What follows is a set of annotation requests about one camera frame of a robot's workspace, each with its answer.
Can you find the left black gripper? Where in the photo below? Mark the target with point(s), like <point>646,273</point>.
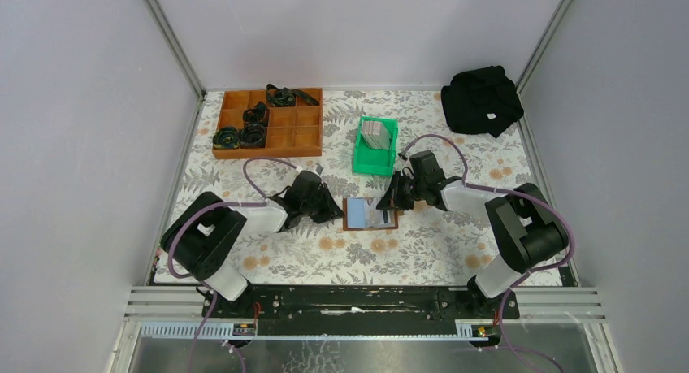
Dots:
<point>331,209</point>

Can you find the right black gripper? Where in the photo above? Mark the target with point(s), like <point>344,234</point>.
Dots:
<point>392,199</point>

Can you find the brown leather card holder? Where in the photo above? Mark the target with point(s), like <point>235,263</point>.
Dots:
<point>362,214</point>

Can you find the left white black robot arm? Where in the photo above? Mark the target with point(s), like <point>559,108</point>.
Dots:
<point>201,239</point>

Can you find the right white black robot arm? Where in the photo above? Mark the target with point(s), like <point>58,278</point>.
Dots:
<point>527,230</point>

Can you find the stack of credit cards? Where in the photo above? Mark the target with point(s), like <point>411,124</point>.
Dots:
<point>376,135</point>

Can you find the green plastic bin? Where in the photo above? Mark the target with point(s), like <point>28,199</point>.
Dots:
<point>367,160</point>

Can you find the wooden compartment tray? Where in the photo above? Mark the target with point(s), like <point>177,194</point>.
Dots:
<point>291,132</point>

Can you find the floral patterned table mat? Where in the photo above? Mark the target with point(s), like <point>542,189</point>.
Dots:
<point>429,247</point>

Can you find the rolled belt lower right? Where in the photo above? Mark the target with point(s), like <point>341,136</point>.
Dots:
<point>253,136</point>

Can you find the rolled belt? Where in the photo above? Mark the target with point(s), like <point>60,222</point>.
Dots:
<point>285,97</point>
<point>227,138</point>
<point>253,136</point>
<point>257,115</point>

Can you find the rolled belt middle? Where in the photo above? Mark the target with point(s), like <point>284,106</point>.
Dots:
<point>257,115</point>

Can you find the rolled belt lower left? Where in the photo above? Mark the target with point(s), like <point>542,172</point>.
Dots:
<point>227,138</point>

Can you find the black cloth bundle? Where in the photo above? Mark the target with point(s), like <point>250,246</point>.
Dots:
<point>481,101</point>

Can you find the rolled belt top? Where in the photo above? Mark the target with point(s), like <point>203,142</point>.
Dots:
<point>285,97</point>

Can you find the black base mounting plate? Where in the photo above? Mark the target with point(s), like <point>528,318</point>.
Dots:
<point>272,301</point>

